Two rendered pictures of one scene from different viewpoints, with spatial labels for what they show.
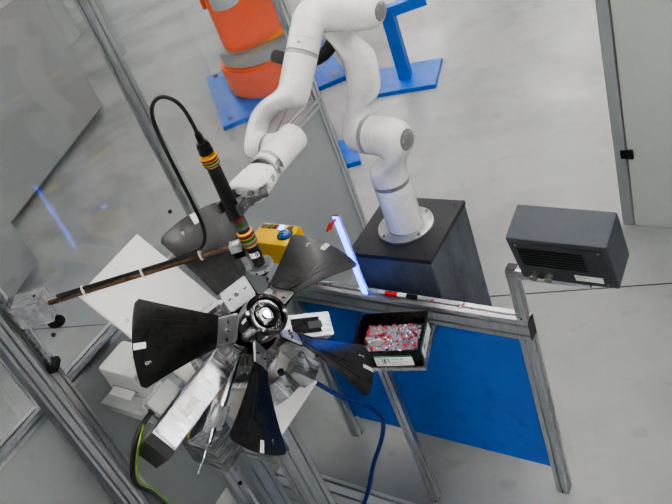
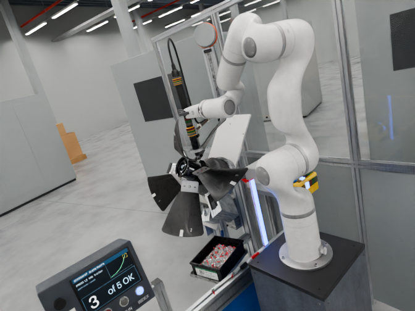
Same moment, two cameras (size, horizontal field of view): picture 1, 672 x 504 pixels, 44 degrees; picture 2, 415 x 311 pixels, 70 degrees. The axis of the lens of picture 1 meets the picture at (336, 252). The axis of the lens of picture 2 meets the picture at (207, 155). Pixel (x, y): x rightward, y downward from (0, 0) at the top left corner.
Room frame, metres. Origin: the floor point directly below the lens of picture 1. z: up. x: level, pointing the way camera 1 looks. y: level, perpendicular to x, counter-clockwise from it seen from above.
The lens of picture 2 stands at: (2.14, -1.20, 1.67)
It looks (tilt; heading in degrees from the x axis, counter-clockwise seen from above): 16 degrees down; 101
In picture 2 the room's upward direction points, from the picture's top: 15 degrees counter-clockwise
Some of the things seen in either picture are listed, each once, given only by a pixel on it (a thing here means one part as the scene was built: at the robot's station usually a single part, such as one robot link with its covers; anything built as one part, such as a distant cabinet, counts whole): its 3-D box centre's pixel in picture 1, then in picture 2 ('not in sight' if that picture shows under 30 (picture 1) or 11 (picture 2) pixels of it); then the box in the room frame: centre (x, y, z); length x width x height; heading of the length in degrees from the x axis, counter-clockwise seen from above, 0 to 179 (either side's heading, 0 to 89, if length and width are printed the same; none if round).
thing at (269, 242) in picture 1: (279, 245); (299, 186); (2.28, 0.17, 1.02); 0.16 x 0.10 x 0.11; 47
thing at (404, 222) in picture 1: (399, 204); (301, 232); (2.22, -0.25, 1.04); 0.19 x 0.19 x 0.18
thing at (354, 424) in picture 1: (328, 369); not in sight; (2.31, 0.19, 0.39); 0.04 x 0.04 x 0.78; 47
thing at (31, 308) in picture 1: (31, 308); not in sight; (1.91, 0.82, 1.39); 0.10 x 0.07 x 0.08; 82
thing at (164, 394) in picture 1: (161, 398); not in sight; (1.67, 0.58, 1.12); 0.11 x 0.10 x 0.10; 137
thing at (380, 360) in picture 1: (391, 339); (218, 257); (1.85, -0.06, 0.84); 0.22 x 0.17 x 0.07; 63
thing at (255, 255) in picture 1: (233, 207); (185, 111); (1.82, 0.20, 1.50); 0.04 x 0.04 x 0.46
